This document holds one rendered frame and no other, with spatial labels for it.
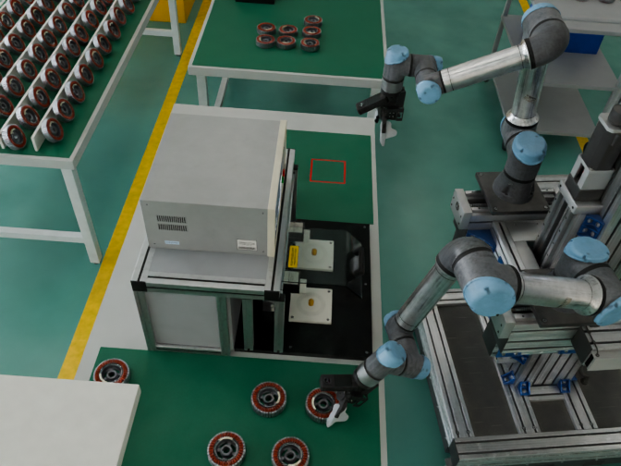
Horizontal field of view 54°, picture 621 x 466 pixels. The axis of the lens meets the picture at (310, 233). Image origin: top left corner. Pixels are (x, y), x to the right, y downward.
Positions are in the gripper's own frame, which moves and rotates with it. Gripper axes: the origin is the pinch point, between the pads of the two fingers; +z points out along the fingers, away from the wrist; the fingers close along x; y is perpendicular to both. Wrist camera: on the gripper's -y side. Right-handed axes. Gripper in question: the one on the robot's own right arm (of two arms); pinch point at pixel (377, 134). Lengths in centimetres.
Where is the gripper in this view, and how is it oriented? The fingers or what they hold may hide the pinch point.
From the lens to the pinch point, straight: 232.0
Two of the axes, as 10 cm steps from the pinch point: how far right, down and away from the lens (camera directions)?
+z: -0.5, 6.9, 7.2
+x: -0.9, -7.2, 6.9
